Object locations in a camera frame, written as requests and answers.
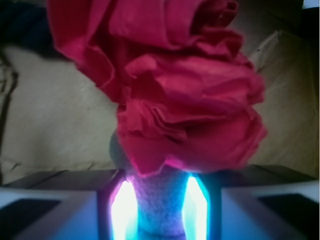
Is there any black thick rope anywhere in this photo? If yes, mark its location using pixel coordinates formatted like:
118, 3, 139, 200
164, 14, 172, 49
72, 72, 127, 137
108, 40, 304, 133
0, 0, 66, 61

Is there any red crumpled tissue paper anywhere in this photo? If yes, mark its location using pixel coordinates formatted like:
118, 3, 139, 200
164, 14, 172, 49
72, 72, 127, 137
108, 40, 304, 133
47, 0, 267, 177

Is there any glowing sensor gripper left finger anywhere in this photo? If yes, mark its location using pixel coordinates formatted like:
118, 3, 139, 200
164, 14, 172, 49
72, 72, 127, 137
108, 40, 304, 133
0, 169, 138, 240

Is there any brown paper bag tray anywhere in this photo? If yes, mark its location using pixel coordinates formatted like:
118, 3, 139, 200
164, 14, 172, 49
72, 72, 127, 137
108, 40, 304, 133
0, 0, 319, 183

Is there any gray plush mouse toy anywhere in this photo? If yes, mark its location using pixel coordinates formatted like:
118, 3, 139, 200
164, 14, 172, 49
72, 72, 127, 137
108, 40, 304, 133
109, 132, 190, 240

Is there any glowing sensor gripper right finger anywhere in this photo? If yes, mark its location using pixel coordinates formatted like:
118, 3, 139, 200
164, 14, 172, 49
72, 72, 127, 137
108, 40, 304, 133
183, 164, 320, 240

